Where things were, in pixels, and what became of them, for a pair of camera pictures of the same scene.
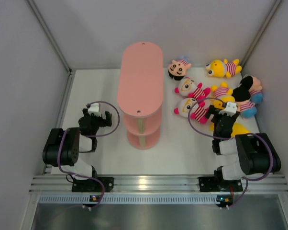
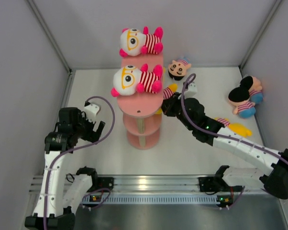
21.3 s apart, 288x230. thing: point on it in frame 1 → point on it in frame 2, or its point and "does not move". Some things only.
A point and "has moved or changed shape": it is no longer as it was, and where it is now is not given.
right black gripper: [233, 117] → [168, 105]
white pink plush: [188, 87] → [133, 42]
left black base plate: [93, 185] does not move
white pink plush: [200, 113] has moved or changed shape
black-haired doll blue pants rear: [255, 86] does not move
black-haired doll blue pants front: [245, 106] does not move
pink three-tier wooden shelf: [140, 92] does not move
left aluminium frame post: [53, 42] does not move
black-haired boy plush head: [177, 69] does not move
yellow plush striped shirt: [223, 93] → [167, 92]
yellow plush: [237, 129] does not move
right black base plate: [212, 184] does not move
